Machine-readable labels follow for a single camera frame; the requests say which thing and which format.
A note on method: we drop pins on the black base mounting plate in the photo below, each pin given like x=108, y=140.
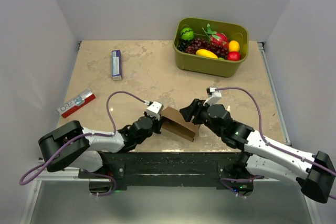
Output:
x=186, y=169

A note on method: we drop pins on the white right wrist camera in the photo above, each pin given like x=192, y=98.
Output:
x=214, y=95

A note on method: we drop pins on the pink toy dragon fruit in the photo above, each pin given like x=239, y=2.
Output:
x=217, y=38

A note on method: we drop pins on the brown cardboard paper box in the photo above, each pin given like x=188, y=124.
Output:
x=173, y=121

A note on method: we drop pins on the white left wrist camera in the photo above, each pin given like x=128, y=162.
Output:
x=154, y=110

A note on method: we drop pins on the dark red toy grapes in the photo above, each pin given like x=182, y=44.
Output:
x=198, y=43

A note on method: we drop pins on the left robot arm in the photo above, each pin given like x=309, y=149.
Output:
x=72, y=145

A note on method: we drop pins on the yellow toy mango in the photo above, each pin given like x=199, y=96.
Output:
x=206, y=53

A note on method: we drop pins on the orange toy fruit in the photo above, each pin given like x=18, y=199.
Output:
x=234, y=46

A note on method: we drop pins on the purple toothpaste box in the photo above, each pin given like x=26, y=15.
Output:
x=116, y=65

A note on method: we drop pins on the aluminium frame rail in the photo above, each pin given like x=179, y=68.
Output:
x=261, y=46

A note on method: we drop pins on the red white toothpaste box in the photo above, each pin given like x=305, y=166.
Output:
x=74, y=104

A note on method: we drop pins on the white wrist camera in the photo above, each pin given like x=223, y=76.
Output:
x=214, y=95
x=154, y=110

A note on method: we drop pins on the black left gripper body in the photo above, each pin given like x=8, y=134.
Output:
x=156, y=123

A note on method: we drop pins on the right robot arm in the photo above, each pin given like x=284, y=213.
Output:
x=314, y=173

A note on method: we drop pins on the green toy fruit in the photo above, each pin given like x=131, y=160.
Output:
x=187, y=34

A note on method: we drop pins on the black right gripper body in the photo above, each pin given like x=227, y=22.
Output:
x=201, y=117

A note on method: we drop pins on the dark blue toy grapes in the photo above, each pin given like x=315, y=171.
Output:
x=183, y=44

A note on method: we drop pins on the red toy apple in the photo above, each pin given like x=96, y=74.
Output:
x=234, y=56

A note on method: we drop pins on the green plastic bin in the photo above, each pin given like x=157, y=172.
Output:
x=219, y=67

